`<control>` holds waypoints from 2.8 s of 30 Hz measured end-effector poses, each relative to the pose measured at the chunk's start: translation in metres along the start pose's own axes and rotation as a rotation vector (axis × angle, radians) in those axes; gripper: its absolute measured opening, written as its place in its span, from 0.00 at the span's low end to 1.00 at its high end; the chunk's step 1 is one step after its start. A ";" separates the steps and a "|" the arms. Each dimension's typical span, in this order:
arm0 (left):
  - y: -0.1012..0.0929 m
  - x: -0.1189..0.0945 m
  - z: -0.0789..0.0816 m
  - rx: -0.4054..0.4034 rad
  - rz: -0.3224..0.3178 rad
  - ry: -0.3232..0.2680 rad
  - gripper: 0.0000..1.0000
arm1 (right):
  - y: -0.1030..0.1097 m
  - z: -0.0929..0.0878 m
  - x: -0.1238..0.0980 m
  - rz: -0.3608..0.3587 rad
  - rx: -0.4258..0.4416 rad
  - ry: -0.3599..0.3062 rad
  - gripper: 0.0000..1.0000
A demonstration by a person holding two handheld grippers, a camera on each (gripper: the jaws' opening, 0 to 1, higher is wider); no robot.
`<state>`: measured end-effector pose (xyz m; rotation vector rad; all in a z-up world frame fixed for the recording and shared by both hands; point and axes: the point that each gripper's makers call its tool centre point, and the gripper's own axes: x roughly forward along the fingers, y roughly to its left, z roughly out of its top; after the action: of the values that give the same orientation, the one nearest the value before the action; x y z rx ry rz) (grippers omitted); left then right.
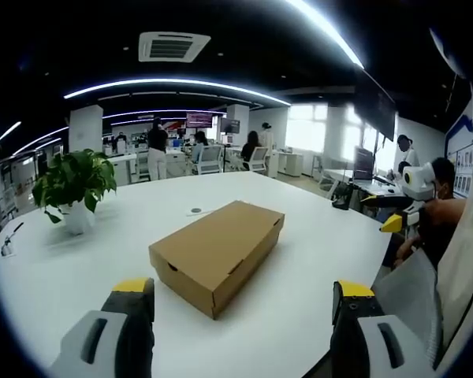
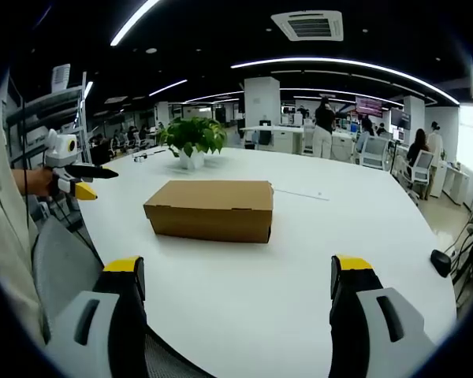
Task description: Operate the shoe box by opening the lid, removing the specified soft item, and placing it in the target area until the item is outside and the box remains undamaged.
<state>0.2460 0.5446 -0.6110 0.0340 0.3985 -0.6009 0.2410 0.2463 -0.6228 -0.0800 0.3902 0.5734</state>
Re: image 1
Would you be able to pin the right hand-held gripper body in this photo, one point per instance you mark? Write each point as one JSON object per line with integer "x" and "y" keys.
{"x": 418, "y": 181}

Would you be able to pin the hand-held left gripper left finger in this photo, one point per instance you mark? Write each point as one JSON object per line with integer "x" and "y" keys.
{"x": 118, "y": 334}

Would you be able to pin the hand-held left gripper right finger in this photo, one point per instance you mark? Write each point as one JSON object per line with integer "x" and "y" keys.
{"x": 362, "y": 334}

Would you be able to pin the brown cardboard shoe box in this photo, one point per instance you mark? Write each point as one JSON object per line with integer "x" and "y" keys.
{"x": 217, "y": 252}

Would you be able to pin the dark desk monitor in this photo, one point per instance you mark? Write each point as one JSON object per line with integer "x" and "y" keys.
{"x": 363, "y": 163}

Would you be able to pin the small black desk object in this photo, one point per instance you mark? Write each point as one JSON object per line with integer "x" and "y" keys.
{"x": 340, "y": 204}

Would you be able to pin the grey mesh chair back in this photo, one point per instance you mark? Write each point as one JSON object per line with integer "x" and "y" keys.
{"x": 412, "y": 299}

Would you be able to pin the person's light garment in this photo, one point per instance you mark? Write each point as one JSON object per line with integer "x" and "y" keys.
{"x": 467, "y": 283}

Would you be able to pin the white plant pot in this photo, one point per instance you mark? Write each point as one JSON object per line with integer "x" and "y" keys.
{"x": 79, "y": 220}

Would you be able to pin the white office chair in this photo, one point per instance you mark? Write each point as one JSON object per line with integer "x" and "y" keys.
{"x": 259, "y": 158}
{"x": 209, "y": 158}

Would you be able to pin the round table socket cover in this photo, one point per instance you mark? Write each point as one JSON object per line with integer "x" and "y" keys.
{"x": 196, "y": 211}

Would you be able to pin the green leafy plant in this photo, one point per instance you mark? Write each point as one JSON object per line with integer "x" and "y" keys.
{"x": 77, "y": 177}

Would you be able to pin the hanging red screen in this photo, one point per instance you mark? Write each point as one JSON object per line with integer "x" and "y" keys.
{"x": 199, "y": 119}

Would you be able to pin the ceiling air conditioner vent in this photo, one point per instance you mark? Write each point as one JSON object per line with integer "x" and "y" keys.
{"x": 174, "y": 47}

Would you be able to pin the blue wall poster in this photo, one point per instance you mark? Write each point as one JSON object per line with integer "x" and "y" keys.
{"x": 463, "y": 157}

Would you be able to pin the large dark wall screen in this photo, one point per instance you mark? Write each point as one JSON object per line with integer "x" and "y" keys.
{"x": 376, "y": 106}

